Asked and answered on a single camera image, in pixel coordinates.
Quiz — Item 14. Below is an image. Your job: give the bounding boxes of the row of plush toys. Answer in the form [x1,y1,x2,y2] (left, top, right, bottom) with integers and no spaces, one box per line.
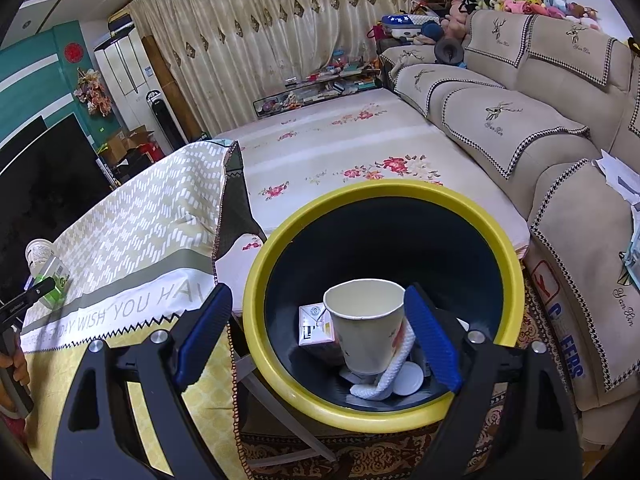
[447,0,601,28]

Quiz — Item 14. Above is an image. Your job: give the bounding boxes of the white standing air conditioner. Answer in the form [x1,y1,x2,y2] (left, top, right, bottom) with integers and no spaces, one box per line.
[94,22,156,136]

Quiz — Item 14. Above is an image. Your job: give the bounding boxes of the yellow rim waste bin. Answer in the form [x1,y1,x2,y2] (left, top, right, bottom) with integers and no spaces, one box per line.
[242,178,526,433]

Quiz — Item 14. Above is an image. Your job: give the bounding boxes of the artificial flower bunch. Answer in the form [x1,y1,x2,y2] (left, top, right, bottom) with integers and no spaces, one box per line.
[74,67,113,118]

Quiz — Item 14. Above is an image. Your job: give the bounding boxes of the white mat with blue letters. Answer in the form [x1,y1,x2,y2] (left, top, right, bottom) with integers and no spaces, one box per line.
[522,257,588,386]

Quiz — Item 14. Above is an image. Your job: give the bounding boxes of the floral cream bed sheet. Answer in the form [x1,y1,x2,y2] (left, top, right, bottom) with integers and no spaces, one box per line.
[212,87,531,261]

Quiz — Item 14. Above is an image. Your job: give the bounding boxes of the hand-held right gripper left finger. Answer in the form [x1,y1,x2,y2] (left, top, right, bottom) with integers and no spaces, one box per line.
[50,282,233,480]

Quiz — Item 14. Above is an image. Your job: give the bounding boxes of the green label plastic bottle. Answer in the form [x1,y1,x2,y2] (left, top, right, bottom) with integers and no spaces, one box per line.
[39,256,72,310]

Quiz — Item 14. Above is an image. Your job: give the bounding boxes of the white tower fan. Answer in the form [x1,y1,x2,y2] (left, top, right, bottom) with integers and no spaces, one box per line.
[145,90,176,153]

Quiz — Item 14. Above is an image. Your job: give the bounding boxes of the open cardboard box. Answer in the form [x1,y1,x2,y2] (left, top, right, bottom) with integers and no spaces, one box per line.
[102,127,156,161]

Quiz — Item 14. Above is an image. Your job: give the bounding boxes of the smaller black television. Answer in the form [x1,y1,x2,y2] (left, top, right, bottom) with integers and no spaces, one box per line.
[0,115,48,153]

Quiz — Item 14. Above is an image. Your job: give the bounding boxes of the glass side table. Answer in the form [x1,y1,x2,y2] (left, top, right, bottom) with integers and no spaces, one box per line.
[252,72,386,121]

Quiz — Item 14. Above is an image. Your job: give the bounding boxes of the blue star print bag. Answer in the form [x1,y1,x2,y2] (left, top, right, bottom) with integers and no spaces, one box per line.
[381,12,441,41]

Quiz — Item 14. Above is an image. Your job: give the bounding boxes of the white printed small carton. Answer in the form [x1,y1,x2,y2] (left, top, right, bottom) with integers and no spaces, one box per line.
[298,302,337,347]

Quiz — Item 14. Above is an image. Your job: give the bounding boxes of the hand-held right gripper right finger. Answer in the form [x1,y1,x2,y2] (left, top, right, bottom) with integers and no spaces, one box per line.
[402,282,583,480]

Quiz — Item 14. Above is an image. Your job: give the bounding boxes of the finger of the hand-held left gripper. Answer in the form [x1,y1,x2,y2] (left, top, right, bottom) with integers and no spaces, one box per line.
[20,277,57,307]

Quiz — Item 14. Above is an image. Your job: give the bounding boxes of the white round lid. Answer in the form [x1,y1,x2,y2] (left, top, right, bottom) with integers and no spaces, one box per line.
[392,362,425,396]

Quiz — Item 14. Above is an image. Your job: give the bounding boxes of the grey metal table frame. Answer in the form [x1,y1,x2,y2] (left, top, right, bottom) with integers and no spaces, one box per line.
[232,350,336,461]

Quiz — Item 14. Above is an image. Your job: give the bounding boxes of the large black television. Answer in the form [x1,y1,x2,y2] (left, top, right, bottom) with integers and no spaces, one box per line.
[0,112,118,301]

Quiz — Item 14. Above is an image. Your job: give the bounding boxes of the white rope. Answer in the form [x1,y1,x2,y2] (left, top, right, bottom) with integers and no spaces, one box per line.
[350,317,416,402]

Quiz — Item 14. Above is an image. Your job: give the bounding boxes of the cream patterned curtain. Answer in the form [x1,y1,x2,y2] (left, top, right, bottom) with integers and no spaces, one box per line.
[122,0,416,136]

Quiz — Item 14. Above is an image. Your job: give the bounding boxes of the white loose papers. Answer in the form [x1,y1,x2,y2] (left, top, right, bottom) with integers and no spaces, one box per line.
[592,150,640,211]

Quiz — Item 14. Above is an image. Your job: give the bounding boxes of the chevron print tablecloth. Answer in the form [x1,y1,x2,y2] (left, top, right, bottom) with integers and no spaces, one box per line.
[22,140,268,348]

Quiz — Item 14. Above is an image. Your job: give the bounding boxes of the white paper cup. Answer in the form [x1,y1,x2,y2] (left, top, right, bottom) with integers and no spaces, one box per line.
[322,278,407,376]

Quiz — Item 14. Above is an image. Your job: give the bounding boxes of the white printed bowl cup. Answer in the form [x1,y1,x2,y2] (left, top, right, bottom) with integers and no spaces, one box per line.
[25,239,55,277]

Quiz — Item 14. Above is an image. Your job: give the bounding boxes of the grey neck pillow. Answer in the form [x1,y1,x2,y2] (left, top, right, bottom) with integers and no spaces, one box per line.
[434,37,463,66]

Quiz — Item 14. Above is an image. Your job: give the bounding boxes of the beige sofa with covers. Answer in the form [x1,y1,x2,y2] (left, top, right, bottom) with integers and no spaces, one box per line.
[377,7,640,411]

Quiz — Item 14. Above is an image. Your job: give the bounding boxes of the person's left hand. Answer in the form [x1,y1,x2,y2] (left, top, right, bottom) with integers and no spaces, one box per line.
[0,332,30,411]

